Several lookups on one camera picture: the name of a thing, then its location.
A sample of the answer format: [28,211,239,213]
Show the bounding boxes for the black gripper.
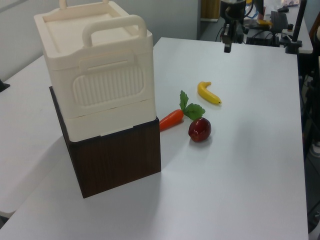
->
[222,21,239,54]

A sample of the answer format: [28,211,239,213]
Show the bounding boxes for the cream plastic cabinet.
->
[33,0,157,144]

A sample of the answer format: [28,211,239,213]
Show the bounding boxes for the black electronics box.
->
[245,30,280,47]

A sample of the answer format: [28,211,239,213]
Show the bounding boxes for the yellow toy banana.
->
[197,81,223,105]

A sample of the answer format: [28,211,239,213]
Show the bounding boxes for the black pole with clamp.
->
[285,0,308,55]

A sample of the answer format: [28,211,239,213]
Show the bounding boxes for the red toy apple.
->
[188,117,213,143]

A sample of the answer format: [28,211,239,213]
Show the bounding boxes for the orange toy carrot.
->
[159,90,206,132]

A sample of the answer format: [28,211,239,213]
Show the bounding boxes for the dark brown wooden box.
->
[48,85,162,199]

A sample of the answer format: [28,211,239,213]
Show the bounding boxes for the black object at table edge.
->
[0,78,11,93]

